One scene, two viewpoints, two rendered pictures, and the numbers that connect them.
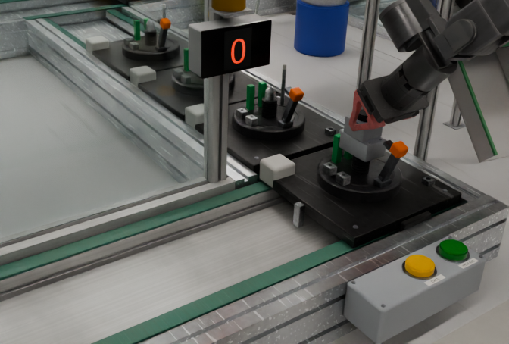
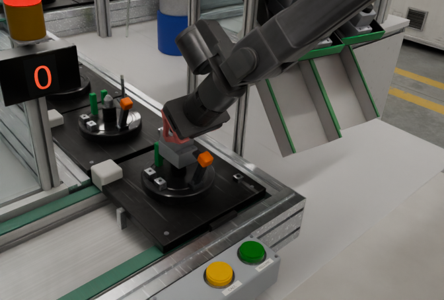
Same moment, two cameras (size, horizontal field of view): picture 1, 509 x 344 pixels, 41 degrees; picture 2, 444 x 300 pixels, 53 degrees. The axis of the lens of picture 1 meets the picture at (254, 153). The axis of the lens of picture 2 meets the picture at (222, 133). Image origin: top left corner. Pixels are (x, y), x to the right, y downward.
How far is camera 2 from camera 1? 0.35 m
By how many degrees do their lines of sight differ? 7
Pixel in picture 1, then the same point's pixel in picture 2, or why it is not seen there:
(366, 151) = (178, 160)
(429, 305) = not seen: outside the picture
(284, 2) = (154, 11)
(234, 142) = (75, 146)
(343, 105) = not seen: hidden behind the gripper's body
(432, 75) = (222, 99)
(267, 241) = (92, 245)
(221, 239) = (49, 246)
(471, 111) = (274, 114)
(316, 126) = (152, 125)
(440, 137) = (262, 123)
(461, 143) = not seen: hidden behind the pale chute
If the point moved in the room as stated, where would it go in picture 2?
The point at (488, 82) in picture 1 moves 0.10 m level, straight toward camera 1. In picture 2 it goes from (291, 86) to (285, 107)
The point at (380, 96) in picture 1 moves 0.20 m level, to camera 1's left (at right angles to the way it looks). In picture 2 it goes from (182, 115) to (52, 115)
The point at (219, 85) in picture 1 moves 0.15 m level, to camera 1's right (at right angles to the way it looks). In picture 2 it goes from (36, 106) to (127, 107)
